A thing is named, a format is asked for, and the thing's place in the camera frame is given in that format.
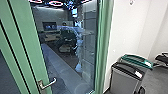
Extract green framed glass door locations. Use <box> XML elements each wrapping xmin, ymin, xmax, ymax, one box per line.
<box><xmin>0</xmin><ymin>0</ymin><xmax>115</xmax><ymax>94</ymax></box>

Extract grey trash bin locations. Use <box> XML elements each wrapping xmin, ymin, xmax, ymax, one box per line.
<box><xmin>109</xmin><ymin>62</ymin><xmax>145</xmax><ymax>94</ymax></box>

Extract green lidded trash bin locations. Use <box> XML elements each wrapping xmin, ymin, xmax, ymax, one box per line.
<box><xmin>119</xmin><ymin>53</ymin><xmax>154</xmax><ymax>94</ymax></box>

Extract grey panelled pillar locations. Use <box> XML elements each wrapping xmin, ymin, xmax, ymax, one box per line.
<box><xmin>81</xmin><ymin>9</ymin><xmax>99</xmax><ymax>83</ymax></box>

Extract dark lobby monitor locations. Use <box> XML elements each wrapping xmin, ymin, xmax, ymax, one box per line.
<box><xmin>42</xmin><ymin>21</ymin><xmax>58</xmax><ymax>32</ymax></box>

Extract metal door handle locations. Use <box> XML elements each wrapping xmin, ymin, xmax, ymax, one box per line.
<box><xmin>38</xmin><ymin>77</ymin><xmax>58</xmax><ymax>93</ymax></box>

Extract green handled glass door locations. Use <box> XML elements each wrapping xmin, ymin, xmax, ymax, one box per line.
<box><xmin>8</xmin><ymin>0</ymin><xmax>101</xmax><ymax>94</ymax></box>

